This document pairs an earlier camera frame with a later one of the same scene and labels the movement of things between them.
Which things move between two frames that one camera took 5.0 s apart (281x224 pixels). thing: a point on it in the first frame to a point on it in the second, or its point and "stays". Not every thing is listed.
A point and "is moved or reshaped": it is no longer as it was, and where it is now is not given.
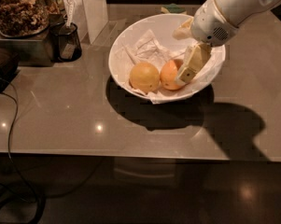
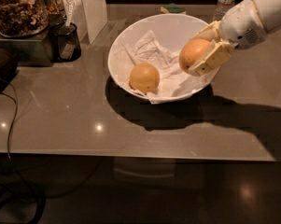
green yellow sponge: [172, 8] stays
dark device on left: [4, 66] stays
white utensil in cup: [69, 11] stays
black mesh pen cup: [64, 43] stays
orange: [169, 74] is moved or reshaped
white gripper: [209, 25] to [242, 22]
